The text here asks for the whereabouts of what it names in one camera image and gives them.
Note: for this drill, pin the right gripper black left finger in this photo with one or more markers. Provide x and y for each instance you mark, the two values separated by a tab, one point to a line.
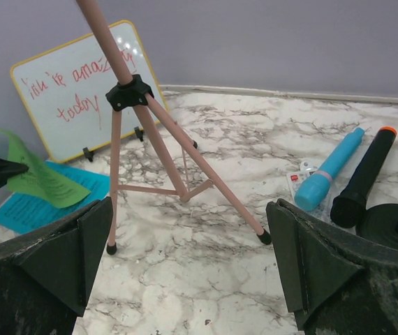
47	275

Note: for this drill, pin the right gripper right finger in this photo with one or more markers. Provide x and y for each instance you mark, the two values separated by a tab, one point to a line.
334	282

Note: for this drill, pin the green sheet music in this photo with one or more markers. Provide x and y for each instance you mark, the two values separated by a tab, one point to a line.
40	180

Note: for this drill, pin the blue sheet music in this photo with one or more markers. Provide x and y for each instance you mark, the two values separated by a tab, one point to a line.
25	213

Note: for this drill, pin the black microphone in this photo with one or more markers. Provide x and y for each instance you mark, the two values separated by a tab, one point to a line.
349	207

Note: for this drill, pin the blue toy microphone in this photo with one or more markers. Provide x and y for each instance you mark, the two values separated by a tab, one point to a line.
315	188

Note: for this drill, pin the pink music stand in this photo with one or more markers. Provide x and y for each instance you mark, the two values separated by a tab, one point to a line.
131	91

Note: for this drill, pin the white remote packet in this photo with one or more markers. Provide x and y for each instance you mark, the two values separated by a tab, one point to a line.
295	179

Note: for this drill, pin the yellow framed whiteboard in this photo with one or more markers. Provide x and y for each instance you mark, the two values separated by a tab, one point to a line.
64	91

